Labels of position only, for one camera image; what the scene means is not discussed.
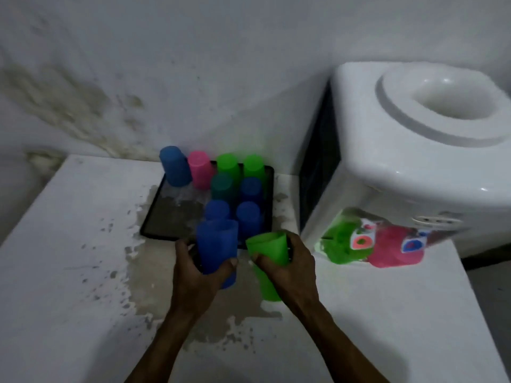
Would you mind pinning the person's right hand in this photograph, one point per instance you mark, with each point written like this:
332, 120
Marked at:
297, 277

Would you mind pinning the person's left hand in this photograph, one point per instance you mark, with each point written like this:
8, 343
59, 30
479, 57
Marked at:
191, 289

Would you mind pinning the person's right thumb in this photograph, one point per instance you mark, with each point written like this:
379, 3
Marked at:
263, 262

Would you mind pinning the person's left thumb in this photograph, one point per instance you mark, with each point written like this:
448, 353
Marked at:
224, 272

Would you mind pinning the light green plastic cup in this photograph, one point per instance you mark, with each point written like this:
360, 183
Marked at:
271, 245

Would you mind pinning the tall blue plastic cup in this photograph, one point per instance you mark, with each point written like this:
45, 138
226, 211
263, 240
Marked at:
217, 243

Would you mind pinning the person's right forearm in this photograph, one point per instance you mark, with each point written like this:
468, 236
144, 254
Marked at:
339, 347

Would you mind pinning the person's left forearm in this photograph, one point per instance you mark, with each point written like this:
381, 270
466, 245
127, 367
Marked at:
159, 347

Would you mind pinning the black rectangular tray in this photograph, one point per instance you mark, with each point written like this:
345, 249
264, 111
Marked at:
171, 219

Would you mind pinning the green dispenser tap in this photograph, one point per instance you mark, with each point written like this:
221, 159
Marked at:
341, 243

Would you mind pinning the teal plastic cup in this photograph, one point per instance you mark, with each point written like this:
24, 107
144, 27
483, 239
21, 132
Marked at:
222, 187

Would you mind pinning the pink plastic cup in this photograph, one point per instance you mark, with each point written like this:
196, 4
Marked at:
199, 169

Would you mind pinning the pink dispenser tap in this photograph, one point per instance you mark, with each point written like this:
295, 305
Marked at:
393, 249

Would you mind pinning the white water dispenser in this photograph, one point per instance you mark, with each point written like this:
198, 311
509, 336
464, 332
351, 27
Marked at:
403, 155

